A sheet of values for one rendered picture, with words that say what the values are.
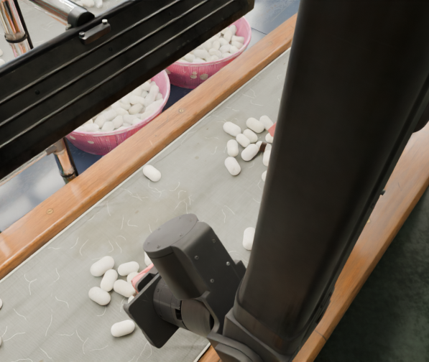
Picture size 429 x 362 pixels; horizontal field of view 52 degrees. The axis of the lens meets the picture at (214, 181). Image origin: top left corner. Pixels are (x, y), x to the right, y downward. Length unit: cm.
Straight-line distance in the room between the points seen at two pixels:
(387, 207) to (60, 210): 53
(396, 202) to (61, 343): 56
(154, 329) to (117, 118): 50
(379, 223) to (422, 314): 89
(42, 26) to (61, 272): 69
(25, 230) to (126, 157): 21
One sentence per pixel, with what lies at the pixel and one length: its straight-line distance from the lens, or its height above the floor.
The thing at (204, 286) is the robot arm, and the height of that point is 99.
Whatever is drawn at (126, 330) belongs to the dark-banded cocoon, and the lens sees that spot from 63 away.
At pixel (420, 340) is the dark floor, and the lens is 156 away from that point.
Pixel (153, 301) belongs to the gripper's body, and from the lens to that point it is 50.
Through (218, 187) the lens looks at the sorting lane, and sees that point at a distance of 77.
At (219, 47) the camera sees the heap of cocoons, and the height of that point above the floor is 73.
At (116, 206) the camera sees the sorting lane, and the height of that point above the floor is 74.
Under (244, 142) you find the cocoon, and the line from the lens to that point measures 82.
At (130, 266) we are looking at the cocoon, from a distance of 67.
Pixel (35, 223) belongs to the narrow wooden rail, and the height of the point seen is 76.
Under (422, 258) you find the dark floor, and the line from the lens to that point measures 171.
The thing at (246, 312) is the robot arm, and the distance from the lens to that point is 33.
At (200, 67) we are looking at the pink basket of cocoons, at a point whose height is 75.
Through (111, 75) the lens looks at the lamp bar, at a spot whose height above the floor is 107.
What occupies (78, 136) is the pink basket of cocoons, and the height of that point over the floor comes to 75.
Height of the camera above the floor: 134
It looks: 51 degrees down
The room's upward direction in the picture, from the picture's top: 2 degrees clockwise
